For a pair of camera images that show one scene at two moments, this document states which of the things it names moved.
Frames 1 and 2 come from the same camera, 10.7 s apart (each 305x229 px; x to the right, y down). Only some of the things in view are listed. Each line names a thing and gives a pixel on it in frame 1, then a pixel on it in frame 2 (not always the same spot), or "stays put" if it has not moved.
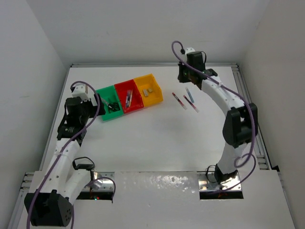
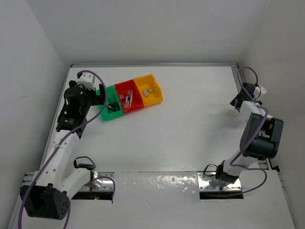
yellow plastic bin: [146, 82] stays put
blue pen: [129, 93] stays put
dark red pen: [191, 104] -> [127, 104]
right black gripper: [180, 78] -> [232, 102]
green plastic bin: [109, 95] stays put
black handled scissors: [114, 107] stays put
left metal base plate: [107, 185] stays put
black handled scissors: [114, 107] stays put
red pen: [179, 101] -> [122, 98]
